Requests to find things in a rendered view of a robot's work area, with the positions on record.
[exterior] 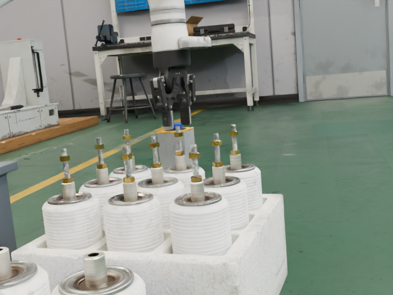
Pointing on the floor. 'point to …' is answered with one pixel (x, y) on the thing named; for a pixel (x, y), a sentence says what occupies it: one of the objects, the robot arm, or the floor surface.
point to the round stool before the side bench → (126, 97)
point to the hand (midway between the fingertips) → (177, 120)
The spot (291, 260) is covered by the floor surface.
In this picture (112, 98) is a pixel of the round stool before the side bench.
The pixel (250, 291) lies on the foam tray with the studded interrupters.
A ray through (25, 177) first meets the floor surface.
